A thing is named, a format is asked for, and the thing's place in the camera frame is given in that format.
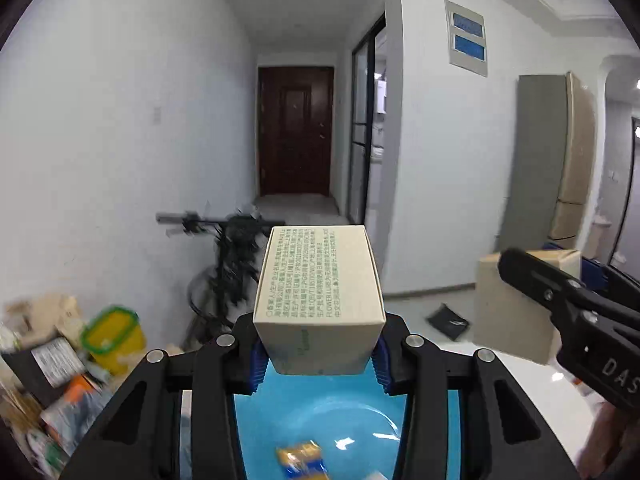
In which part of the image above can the silver snack packet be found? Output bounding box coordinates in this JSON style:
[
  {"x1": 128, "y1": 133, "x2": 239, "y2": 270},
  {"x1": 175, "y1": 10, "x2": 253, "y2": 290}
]
[{"x1": 39, "y1": 389, "x2": 113, "y2": 457}]

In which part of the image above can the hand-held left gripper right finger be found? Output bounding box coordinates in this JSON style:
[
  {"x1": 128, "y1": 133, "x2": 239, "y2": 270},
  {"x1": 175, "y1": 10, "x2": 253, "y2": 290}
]
[{"x1": 371, "y1": 312, "x2": 586, "y2": 480}]

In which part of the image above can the beige refrigerator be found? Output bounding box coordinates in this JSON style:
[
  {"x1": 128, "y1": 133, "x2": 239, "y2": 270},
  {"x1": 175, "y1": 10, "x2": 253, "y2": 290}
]
[{"x1": 499, "y1": 72, "x2": 597, "y2": 262}]

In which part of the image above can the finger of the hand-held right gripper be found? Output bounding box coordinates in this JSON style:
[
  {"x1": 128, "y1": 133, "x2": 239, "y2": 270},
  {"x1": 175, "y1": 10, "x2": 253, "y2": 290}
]
[{"x1": 497, "y1": 247, "x2": 602, "y2": 314}]

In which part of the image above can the black flat pouch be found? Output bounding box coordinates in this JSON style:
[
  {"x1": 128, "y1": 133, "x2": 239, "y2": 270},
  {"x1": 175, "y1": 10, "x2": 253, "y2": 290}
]
[{"x1": 424, "y1": 302, "x2": 472, "y2": 342}]

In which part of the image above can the black bicycle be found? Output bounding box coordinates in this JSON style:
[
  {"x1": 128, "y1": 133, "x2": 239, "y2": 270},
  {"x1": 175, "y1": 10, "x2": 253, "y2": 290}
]
[{"x1": 155, "y1": 204, "x2": 287, "y2": 352}]

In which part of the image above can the blue plastic basin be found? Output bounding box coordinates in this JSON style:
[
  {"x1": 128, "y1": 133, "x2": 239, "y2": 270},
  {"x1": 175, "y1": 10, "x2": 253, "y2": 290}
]
[{"x1": 232, "y1": 355, "x2": 461, "y2": 480}]

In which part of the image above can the person's right hand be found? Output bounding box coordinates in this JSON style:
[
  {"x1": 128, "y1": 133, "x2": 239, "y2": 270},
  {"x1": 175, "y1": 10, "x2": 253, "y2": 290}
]
[{"x1": 577, "y1": 400, "x2": 633, "y2": 480}]

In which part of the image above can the wall electrical panel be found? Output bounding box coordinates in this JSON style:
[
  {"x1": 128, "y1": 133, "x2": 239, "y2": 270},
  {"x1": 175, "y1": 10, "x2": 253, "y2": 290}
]
[{"x1": 444, "y1": 0, "x2": 489, "y2": 78}]

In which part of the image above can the cream cardboard box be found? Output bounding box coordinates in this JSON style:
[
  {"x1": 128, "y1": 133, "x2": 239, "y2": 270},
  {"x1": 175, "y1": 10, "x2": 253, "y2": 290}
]
[{"x1": 472, "y1": 248, "x2": 584, "y2": 365}]

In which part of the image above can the dark brown door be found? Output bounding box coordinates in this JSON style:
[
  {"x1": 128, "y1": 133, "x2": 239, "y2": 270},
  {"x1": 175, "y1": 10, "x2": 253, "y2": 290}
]
[{"x1": 257, "y1": 65, "x2": 335, "y2": 198}]

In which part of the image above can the black framed glass door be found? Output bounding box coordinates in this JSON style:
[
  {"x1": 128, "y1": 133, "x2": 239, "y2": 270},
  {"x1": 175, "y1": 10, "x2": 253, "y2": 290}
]
[{"x1": 349, "y1": 10, "x2": 389, "y2": 227}]

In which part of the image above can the beige cardboard box with barcode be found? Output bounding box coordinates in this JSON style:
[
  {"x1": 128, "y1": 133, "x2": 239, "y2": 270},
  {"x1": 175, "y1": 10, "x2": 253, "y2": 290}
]
[{"x1": 252, "y1": 225, "x2": 386, "y2": 376}]

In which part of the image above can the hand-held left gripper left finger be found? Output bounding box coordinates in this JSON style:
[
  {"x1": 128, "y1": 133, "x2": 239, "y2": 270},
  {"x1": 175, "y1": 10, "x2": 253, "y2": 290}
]
[{"x1": 60, "y1": 312, "x2": 271, "y2": 480}]

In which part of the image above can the yellow container with green lid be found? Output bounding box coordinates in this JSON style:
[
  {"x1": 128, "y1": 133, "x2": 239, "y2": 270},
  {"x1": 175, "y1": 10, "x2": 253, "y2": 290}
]
[{"x1": 79, "y1": 304, "x2": 147, "y2": 376}]

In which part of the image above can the yellow and blue packet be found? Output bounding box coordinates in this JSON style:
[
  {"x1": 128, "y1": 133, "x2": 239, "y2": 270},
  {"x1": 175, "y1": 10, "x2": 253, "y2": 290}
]
[{"x1": 275, "y1": 439, "x2": 329, "y2": 480}]

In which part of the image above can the white bin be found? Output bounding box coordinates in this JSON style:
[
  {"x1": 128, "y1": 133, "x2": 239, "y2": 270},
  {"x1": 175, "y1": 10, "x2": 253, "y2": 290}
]
[{"x1": 584, "y1": 214, "x2": 614, "y2": 262}]

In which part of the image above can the orange box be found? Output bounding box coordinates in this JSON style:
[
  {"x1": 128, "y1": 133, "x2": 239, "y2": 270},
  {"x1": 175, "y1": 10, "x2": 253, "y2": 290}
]
[{"x1": 64, "y1": 374, "x2": 102, "y2": 407}]

